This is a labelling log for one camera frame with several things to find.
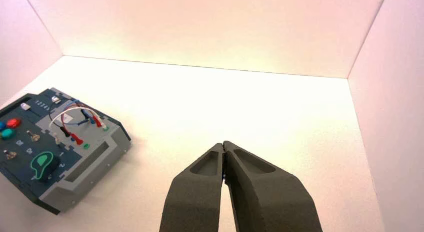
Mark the black green rotary knob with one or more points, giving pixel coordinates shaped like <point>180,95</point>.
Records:
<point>44,166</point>

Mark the green banana socket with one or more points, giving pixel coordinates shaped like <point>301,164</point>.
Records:
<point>86,146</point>

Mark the blue push button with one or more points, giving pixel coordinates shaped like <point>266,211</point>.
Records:
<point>1,126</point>

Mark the blue grey control panel box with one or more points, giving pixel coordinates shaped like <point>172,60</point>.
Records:
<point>96,157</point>

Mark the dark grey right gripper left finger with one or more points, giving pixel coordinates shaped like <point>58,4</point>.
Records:
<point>193,204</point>

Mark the teal push button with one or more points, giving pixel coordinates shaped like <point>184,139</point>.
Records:
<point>7,134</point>

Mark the white rocker switch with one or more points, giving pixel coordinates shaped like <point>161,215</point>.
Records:
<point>56,99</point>
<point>25,106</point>

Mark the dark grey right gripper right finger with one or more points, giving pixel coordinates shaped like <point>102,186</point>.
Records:
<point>268,204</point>

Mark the metal toggle switch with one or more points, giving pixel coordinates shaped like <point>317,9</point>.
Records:
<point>10,154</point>
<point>33,136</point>

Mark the white label sticker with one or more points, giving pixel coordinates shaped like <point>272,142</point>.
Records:
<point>66,118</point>

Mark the red push button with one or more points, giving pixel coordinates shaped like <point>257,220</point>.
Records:
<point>13,123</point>

